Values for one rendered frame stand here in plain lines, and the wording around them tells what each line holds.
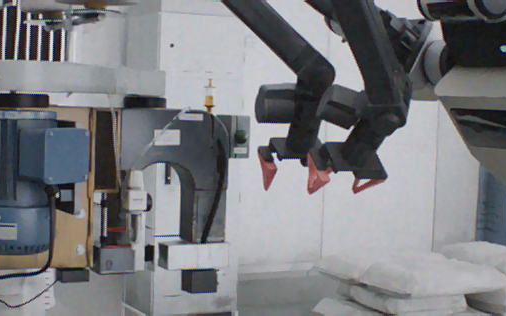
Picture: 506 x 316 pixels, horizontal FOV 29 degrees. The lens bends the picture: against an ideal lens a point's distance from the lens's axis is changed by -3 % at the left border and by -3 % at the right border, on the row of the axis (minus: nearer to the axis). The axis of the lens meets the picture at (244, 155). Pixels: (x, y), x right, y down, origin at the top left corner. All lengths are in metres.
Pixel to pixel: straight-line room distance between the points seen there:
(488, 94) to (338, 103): 0.25
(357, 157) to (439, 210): 5.93
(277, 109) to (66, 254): 0.50
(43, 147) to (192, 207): 0.51
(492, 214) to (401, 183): 0.89
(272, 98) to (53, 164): 0.42
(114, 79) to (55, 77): 0.20
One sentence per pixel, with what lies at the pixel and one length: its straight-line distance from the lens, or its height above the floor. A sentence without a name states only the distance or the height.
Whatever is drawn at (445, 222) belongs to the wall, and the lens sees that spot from 7.70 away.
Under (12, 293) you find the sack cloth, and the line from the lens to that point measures 2.95.
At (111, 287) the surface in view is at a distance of 2.25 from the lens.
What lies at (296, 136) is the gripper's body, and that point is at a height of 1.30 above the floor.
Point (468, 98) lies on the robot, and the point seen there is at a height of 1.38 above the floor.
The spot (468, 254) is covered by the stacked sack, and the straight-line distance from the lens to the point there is 5.35.
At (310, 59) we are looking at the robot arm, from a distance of 1.81.
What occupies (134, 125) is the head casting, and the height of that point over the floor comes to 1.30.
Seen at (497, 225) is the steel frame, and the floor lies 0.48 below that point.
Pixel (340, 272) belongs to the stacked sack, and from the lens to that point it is 4.95.
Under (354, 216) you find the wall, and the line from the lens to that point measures 7.19.
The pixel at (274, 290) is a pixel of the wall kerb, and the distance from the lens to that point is 6.87.
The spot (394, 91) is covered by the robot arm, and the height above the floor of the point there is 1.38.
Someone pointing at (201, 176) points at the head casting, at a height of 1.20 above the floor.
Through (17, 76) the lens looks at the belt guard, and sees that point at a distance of 1.70.
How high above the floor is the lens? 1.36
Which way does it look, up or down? 3 degrees down
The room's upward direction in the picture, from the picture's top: 2 degrees clockwise
